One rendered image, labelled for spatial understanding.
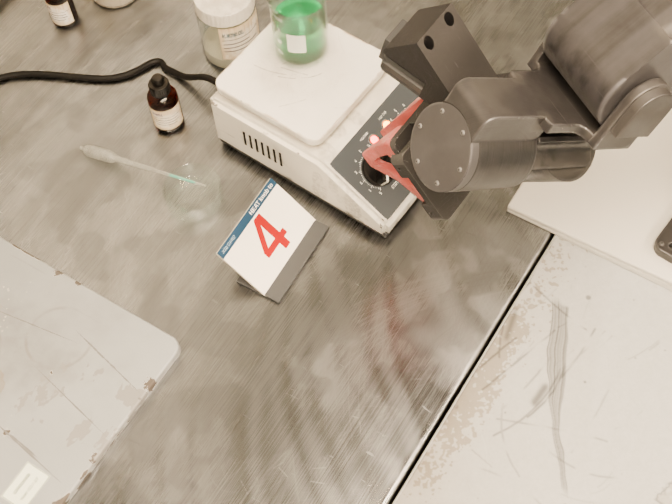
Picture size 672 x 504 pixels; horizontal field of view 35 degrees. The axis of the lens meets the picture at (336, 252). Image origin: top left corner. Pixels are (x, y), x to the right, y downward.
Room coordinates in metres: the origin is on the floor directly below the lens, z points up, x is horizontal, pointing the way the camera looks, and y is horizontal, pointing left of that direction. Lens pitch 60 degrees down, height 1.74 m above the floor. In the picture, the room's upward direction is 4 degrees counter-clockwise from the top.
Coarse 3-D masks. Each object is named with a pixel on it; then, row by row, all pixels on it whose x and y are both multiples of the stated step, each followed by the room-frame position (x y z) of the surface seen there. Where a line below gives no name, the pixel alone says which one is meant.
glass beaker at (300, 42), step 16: (272, 0) 0.66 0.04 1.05; (320, 0) 0.67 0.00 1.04; (272, 16) 0.65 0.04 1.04; (288, 16) 0.63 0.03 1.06; (304, 16) 0.63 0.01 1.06; (320, 16) 0.64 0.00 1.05; (272, 32) 0.65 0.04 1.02; (288, 32) 0.63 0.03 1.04; (304, 32) 0.63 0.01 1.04; (320, 32) 0.64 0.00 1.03; (288, 48) 0.63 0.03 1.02; (304, 48) 0.63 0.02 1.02; (320, 48) 0.64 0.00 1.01; (288, 64) 0.63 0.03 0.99; (304, 64) 0.63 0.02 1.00
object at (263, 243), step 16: (272, 192) 0.54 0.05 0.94; (272, 208) 0.52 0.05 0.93; (288, 208) 0.53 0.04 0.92; (256, 224) 0.51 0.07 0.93; (272, 224) 0.51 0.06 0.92; (288, 224) 0.51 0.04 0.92; (304, 224) 0.52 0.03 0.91; (240, 240) 0.49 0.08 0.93; (256, 240) 0.49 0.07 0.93; (272, 240) 0.50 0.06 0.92; (288, 240) 0.50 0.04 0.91; (240, 256) 0.48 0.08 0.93; (256, 256) 0.48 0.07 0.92; (272, 256) 0.48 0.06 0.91; (256, 272) 0.47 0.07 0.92
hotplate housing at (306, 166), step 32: (384, 96) 0.61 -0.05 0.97; (224, 128) 0.61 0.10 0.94; (256, 128) 0.59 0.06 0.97; (352, 128) 0.58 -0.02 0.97; (256, 160) 0.59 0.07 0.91; (288, 160) 0.56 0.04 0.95; (320, 160) 0.54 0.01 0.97; (320, 192) 0.54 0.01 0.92; (352, 192) 0.52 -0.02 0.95; (384, 224) 0.50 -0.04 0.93
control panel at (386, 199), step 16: (400, 96) 0.61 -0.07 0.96; (416, 96) 0.62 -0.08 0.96; (384, 112) 0.60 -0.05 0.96; (400, 112) 0.60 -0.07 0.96; (368, 128) 0.58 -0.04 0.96; (352, 144) 0.56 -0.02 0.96; (368, 144) 0.57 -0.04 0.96; (336, 160) 0.55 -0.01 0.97; (352, 160) 0.55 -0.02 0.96; (352, 176) 0.53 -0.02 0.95; (368, 192) 0.52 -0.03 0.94; (384, 192) 0.53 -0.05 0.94; (400, 192) 0.53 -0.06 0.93; (384, 208) 0.51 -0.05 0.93
